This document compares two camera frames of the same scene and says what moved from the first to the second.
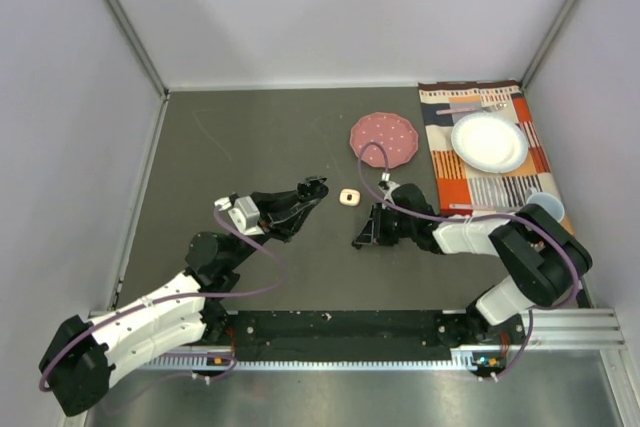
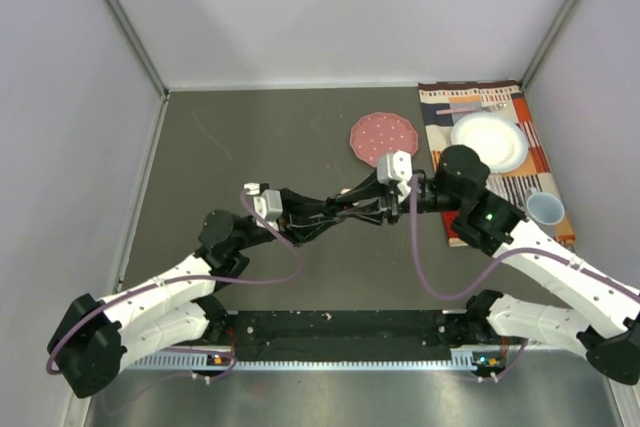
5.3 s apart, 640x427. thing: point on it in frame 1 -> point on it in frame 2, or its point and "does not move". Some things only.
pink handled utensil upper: [447, 111] does not move
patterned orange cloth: [463, 190] does not move
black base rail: [337, 335] does not move
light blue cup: [548, 202] does not move
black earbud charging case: [313, 188] -> [332, 206]
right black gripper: [374, 231] -> [371, 189]
